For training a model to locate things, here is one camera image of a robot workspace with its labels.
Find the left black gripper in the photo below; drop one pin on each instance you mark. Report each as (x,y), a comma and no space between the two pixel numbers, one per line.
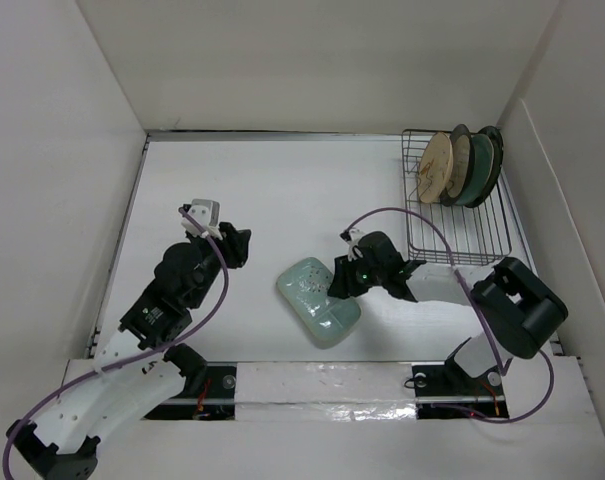
(233,244)

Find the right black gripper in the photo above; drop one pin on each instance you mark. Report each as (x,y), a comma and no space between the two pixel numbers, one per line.
(343,285)

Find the green rectangular divided plate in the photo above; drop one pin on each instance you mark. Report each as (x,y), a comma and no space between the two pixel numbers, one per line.
(304,286)

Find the tan floral round plate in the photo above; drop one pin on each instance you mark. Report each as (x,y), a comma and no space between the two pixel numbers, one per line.
(435,168)

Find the grey rimmed cream plate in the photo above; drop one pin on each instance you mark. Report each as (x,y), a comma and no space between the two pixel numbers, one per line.
(462,149)

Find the light blue floral plate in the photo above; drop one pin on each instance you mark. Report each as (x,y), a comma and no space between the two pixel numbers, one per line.
(483,162)

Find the dark patterned rim plate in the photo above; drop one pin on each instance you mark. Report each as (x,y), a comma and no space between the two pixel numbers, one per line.
(494,134)

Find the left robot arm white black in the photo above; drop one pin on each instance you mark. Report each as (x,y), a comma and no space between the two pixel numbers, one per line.
(145,362)

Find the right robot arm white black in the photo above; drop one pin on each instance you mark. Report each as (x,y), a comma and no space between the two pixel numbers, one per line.
(518,312)

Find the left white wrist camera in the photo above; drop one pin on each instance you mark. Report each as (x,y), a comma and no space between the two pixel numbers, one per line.
(200,219)

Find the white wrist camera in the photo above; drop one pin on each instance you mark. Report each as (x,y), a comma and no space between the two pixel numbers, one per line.
(200,219)
(352,237)

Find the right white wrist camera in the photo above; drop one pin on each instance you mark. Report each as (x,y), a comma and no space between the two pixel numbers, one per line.
(352,237)

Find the metal wire dish rack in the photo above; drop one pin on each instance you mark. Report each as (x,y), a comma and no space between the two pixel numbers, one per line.
(477,236)

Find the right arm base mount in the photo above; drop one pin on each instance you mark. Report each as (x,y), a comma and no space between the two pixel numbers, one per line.
(442,394)

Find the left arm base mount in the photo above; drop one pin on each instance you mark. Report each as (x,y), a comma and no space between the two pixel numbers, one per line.
(212,400)

